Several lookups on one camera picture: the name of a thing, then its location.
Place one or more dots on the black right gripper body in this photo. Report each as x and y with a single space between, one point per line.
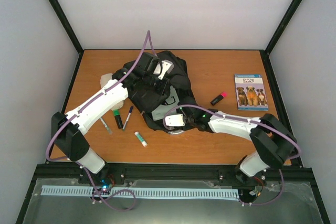
190 121

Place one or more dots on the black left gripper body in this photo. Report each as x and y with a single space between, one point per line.
157 89

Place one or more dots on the grey book with G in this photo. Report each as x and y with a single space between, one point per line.
169 103

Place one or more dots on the black student backpack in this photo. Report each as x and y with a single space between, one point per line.
178 78

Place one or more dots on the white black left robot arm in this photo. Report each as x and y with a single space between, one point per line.
69 130

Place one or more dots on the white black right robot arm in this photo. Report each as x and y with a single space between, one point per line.
273 143

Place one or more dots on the blue cap white marker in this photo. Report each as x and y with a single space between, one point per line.
128 118

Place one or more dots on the pink cap black highlighter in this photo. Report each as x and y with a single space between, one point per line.
218 98

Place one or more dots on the green cap black highlighter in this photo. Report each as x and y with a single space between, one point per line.
118 119

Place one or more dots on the beige fabric pencil case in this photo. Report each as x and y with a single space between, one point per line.
103 81

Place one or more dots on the white green glue stick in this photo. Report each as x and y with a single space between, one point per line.
141 139

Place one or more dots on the silver grey pen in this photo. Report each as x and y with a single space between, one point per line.
105 125

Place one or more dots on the dog picture book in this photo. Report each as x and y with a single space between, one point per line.
250 92

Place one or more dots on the small green lit circuit board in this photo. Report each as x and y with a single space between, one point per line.
107 184

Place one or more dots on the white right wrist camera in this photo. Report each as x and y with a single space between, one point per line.
176 120

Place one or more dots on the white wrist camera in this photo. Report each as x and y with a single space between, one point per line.
176 120
163 67

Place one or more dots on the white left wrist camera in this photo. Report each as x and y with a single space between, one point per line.
163 67

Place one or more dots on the light blue cable duct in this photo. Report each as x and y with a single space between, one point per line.
142 193

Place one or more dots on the black left frame post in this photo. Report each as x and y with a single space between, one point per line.
66 25

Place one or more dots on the black frame post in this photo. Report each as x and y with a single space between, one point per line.
66 25
291 10

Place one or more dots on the black right frame post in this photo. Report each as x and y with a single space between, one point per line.
291 10

